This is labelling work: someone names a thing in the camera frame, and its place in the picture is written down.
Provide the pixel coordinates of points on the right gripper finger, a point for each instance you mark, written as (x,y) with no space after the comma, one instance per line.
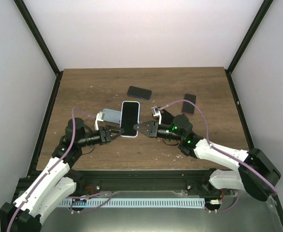
(148,133)
(145,126)

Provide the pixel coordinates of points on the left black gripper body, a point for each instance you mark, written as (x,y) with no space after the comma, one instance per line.
(102,137)

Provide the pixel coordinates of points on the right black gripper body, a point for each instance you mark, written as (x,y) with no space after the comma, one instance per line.
(156,124)

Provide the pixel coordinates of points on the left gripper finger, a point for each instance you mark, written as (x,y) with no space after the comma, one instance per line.
(114,130)
(111,136)

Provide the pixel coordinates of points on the light blue phone case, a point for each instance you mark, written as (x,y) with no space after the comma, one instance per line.
(112,116)
(130,119)

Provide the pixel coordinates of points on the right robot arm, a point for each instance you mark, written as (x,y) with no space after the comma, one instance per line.
(249,171)

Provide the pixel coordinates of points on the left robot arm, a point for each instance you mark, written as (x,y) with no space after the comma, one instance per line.
(30,210)

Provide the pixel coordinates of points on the black phone case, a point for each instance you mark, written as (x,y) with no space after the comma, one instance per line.
(165,117)

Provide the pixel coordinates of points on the black phone blue edge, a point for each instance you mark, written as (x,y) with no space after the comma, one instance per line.
(140,93)

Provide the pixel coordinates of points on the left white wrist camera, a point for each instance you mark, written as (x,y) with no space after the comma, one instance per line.
(99,118)

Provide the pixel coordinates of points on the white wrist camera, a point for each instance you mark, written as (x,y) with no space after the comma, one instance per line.
(99,118)
(156,113)

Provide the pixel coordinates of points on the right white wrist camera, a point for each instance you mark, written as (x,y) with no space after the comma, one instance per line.
(156,113)

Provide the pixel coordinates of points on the black aluminium front rail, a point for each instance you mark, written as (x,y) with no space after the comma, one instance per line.
(145,180)

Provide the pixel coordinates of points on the light blue slotted cable duct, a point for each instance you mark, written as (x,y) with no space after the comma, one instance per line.
(143,203)

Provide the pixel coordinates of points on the left black frame post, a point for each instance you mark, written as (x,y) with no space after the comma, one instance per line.
(20,4)

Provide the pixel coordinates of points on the black frame post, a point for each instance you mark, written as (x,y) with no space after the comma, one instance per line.
(20,4)
(262,11)

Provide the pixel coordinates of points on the right black frame post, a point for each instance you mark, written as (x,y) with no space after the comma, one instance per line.
(262,11)

